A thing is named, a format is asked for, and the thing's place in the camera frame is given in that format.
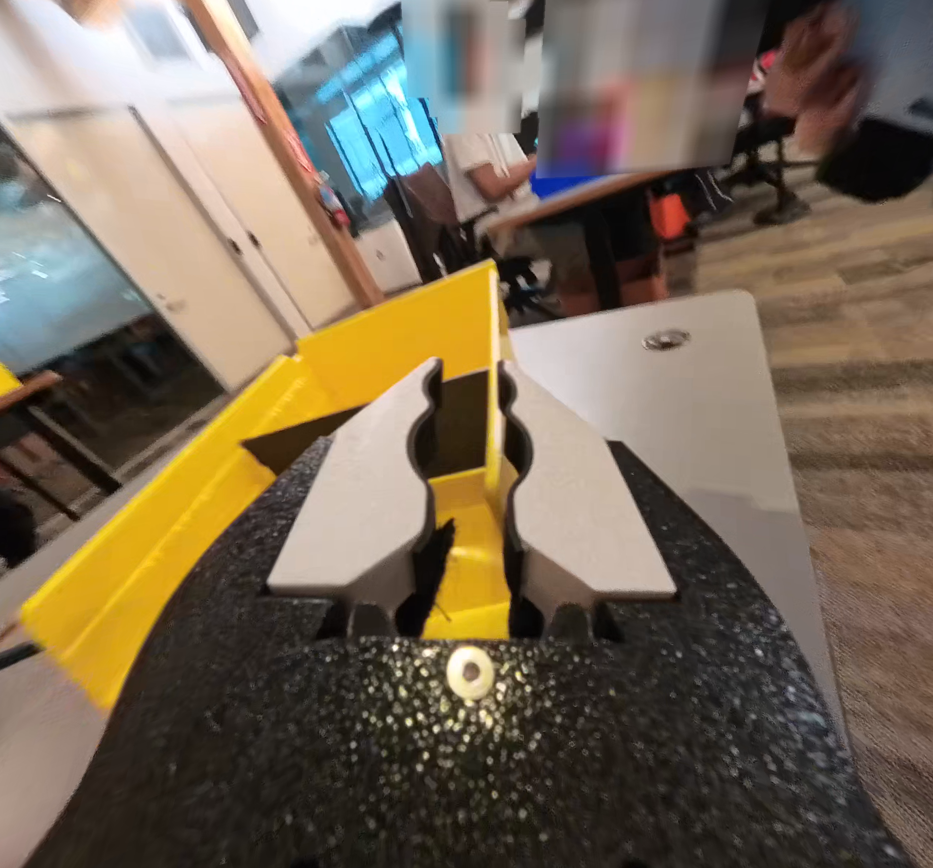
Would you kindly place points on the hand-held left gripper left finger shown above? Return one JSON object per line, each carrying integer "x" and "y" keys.
{"x": 357, "y": 511}

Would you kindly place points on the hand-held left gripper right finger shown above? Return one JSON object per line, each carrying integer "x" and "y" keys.
{"x": 590, "y": 518}

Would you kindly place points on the yellow plastic bin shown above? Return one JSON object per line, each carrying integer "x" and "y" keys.
{"x": 393, "y": 343}

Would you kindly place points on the metal table grommet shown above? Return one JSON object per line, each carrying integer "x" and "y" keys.
{"x": 667, "y": 340}

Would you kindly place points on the white recycling cabinet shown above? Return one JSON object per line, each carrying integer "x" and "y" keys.
{"x": 386, "y": 260}

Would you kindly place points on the red fire extinguisher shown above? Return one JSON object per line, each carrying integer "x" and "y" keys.
{"x": 334, "y": 206}

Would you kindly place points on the black office chair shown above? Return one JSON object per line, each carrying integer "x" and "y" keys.
{"x": 772, "y": 154}
{"x": 423, "y": 212}

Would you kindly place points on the white cabinet doors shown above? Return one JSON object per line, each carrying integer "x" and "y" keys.
{"x": 204, "y": 241}

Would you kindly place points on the orange object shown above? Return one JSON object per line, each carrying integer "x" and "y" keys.
{"x": 667, "y": 216}

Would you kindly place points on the wood edged table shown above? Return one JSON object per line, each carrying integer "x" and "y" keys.
{"x": 576, "y": 194}

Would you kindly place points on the wooden pillar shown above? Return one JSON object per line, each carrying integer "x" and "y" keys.
{"x": 283, "y": 147}

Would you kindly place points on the blurred black object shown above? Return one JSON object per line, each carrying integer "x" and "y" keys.
{"x": 875, "y": 161}

